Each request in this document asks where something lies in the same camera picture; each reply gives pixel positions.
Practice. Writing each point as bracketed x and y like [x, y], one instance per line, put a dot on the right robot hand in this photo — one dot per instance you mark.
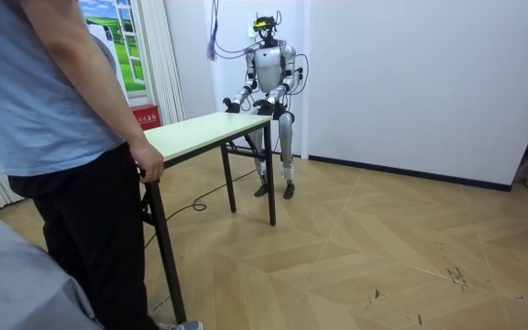
[233, 106]

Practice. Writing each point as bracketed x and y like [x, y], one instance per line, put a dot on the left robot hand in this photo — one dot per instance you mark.
[265, 107]

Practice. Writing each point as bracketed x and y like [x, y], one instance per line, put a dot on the white folding table black legs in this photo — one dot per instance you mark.
[200, 130]

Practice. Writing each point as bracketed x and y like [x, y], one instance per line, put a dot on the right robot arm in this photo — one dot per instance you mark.
[248, 87]

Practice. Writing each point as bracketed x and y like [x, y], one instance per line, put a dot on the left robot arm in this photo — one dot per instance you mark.
[287, 78]

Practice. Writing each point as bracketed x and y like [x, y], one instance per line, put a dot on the robot legs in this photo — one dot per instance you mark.
[285, 137]

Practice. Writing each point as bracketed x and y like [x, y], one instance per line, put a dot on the robot body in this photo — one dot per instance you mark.
[268, 69]

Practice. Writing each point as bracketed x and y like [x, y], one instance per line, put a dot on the red fire equipment box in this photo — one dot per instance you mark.
[146, 117]

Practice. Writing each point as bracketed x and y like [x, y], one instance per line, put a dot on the window landscape wall poster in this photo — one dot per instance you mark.
[128, 50]

